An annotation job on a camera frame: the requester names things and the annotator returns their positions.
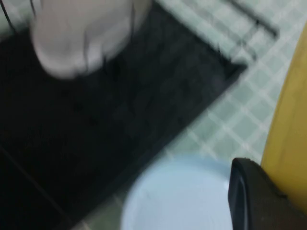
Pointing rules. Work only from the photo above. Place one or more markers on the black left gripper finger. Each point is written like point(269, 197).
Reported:
point(259, 210)

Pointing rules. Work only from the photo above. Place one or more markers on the yellow plate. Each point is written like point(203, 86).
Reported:
point(290, 134)

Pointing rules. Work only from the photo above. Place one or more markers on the light blue plate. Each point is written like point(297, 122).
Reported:
point(177, 198)

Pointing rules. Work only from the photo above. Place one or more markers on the green grid tablecloth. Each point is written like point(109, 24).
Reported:
point(249, 103)

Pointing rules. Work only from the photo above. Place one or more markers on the white cup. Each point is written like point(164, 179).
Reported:
point(79, 40)

